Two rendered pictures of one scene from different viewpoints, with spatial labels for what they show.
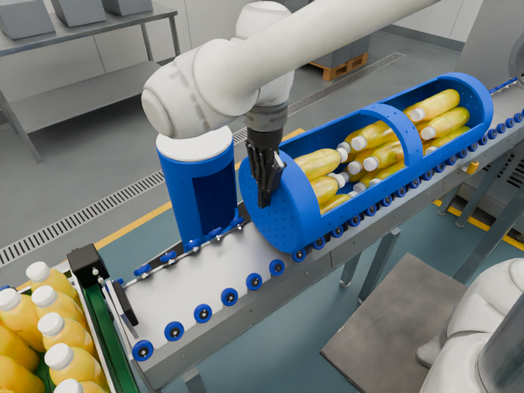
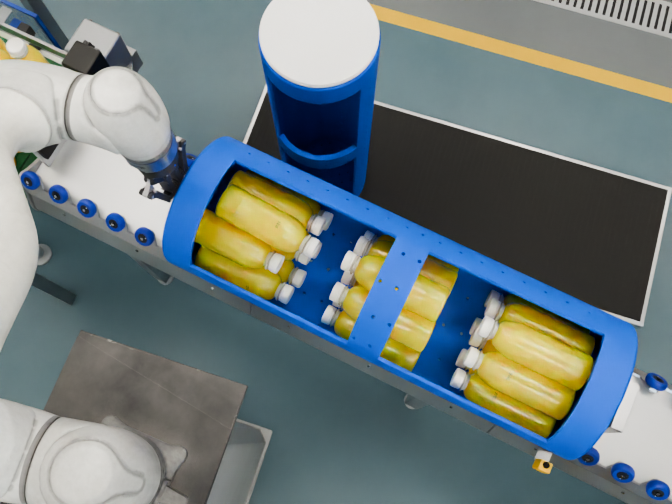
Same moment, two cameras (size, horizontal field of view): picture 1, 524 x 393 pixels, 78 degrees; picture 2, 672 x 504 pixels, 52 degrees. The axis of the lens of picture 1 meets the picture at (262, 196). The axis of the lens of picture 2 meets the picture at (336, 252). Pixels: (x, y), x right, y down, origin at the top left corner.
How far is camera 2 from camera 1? 1.11 m
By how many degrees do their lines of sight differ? 41
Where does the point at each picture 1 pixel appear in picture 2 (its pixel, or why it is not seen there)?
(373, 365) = (84, 381)
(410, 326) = (141, 406)
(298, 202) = (167, 233)
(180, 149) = (281, 33)
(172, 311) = (87, 178)
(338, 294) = not seen: hidden behind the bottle
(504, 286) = (72, 437)
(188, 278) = (128, 169)
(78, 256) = (78, 53)
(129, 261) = not seen: hidden behind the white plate
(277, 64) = not seen: outside the picture
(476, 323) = (55, 427)
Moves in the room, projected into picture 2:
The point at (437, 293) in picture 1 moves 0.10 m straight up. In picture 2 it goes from (196, 428) to (185, 427)
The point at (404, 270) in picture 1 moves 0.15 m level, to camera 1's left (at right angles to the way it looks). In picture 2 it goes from (216, 387) to (185, 322)
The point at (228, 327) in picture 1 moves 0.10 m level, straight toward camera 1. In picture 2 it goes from (111, 239) to (77, 266)
